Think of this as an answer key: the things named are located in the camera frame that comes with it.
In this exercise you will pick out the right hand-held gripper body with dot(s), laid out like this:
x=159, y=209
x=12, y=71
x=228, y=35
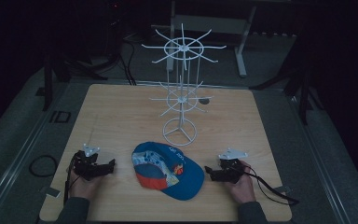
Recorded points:
x=230, y=169

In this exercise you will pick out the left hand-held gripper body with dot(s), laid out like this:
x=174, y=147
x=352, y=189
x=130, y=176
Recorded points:
x=85, y=163

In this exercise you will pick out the blue and orange cap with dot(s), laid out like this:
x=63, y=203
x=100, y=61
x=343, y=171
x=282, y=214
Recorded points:
x=171, y=179

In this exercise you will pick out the person's right hand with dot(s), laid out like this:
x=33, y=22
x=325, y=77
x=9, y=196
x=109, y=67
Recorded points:
x=244, y=188

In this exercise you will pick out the person's left hand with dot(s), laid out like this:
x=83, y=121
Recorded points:
x=82, y=186

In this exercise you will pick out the small dark round disc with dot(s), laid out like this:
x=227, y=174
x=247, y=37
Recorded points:
x=203, y=100

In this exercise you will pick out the black metal stand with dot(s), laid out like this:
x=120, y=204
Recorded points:
x=304, y=93
x=47, y=84

